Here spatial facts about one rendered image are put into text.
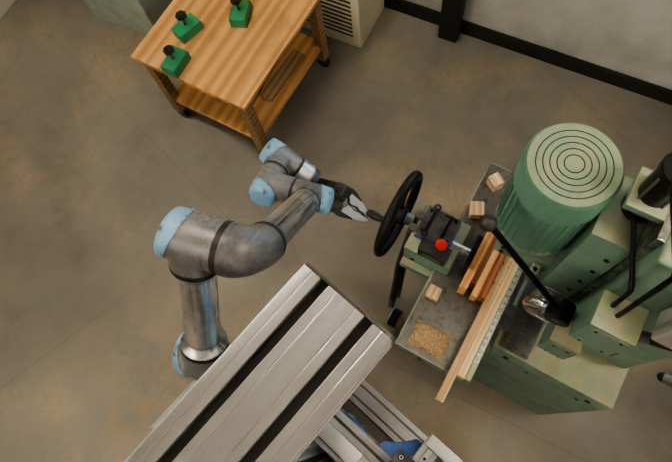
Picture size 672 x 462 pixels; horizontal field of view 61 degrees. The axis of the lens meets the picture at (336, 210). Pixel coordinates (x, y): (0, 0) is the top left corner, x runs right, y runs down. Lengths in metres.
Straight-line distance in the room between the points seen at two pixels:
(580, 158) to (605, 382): 0.81
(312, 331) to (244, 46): 2.11
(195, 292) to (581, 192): 0.80
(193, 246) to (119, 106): 2.07
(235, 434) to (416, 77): 2.61
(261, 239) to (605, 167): 0.66
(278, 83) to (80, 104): 1.09
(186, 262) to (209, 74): 1.35
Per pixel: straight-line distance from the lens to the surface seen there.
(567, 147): 1.12
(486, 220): 1.10
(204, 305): 1.34
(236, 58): 2.46
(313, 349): 0.44
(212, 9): 2.64
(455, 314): 1.60
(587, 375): 1.75
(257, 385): 0.45
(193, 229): 1.18
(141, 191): 2.92
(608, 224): 1.18
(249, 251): 1.16
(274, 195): 1.52
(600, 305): 1.26
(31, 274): 3.03
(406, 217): 1.74
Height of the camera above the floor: 2.46
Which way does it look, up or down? 69 degrees down
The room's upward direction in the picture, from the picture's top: 14 degrees counter-clockwise
